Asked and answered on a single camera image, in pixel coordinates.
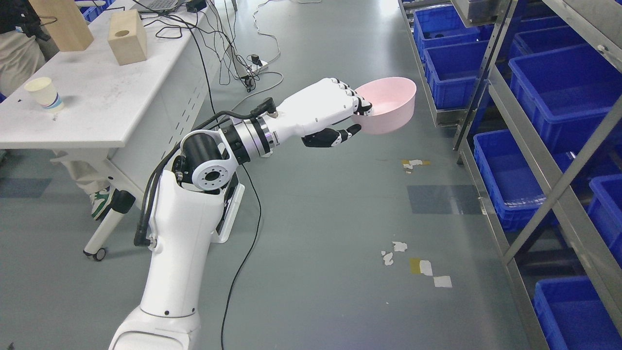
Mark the wooden block with hole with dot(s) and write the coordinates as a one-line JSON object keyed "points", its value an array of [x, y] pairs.
{"points": [[127, 37]]}

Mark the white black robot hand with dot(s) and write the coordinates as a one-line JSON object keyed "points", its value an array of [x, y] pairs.
{"points": [[310, 112]]}

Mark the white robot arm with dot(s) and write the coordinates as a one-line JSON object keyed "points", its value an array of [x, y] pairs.
{"points": [[183, 210]]}

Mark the person in beige trousers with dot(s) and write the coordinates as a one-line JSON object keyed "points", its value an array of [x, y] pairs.
{"points": [[22, 56]]}

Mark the paper cup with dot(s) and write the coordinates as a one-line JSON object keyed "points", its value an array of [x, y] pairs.
{"points": [[44, 92]]}

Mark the tall wooden block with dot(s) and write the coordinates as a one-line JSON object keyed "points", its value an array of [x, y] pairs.
{"points": [[70, 31]]}

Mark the white power strip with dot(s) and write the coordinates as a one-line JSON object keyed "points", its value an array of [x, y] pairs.
{"points": [[256, 64]]}

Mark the stainless steel shelf rack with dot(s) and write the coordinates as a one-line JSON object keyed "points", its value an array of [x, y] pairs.
{"points": [[577, 228]]}

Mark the white folding table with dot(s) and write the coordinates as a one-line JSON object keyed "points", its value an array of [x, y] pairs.
{"points": [[121, 119]]}

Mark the pink ikea bowl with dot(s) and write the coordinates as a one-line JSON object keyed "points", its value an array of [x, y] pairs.
{"points": [[392, 100]]}

